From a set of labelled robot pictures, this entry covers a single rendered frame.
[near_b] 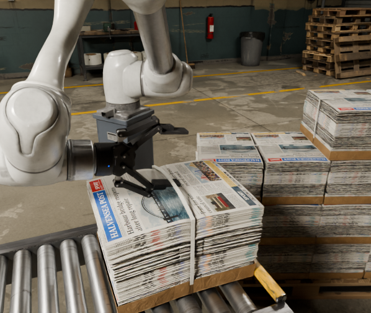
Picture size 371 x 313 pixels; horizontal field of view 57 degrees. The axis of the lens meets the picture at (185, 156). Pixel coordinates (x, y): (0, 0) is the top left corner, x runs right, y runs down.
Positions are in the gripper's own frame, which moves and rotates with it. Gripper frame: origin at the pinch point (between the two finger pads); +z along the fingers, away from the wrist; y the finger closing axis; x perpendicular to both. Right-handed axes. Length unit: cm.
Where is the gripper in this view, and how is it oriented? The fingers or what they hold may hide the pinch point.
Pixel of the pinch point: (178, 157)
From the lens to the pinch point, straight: 83.5
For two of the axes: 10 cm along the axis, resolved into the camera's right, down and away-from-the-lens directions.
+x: 3.7, 4.0, -8.4
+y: -1.4, 9.2, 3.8
